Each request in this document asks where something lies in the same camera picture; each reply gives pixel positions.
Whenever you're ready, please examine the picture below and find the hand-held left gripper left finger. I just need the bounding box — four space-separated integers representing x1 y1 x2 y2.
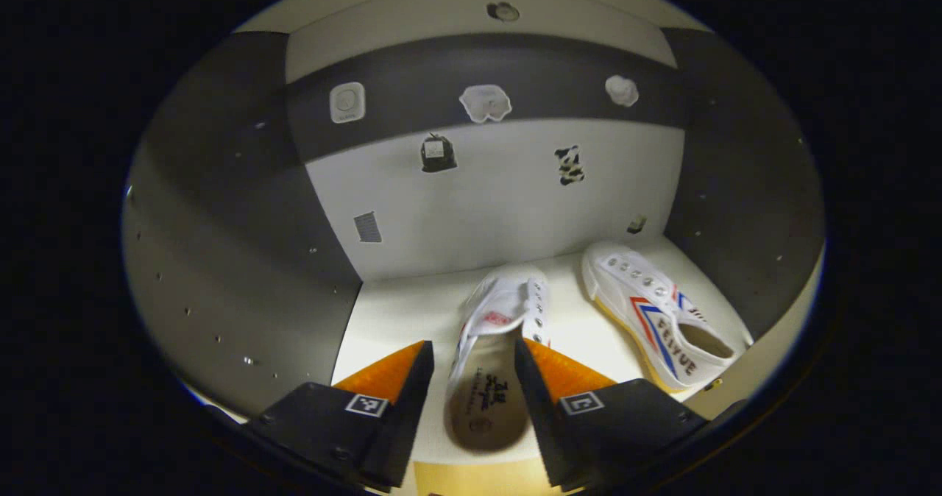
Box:
243 340 435 491

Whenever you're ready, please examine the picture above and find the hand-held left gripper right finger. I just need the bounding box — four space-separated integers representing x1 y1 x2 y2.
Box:
514 336 711 491

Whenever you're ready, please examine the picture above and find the white canvas shoe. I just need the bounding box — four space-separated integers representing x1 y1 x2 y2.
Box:
445 264 552 453
581 241 754 394

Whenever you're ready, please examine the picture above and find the white shoe cabinet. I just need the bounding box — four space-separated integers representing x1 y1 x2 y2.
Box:
121 0 826 493

